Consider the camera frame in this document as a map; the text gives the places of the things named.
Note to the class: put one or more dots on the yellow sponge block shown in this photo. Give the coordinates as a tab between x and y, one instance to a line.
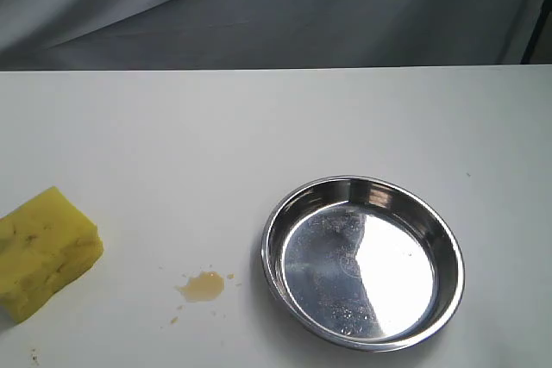
46	244

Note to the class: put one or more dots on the brown liquid spill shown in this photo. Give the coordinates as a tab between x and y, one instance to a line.
205	287

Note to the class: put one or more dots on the round stainless steel dish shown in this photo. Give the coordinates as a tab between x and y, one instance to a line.
362	263

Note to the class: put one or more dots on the grey backdrop cloth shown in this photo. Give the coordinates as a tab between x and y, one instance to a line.
261	34

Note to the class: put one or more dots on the black stand pole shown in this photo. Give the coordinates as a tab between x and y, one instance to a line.
536	32

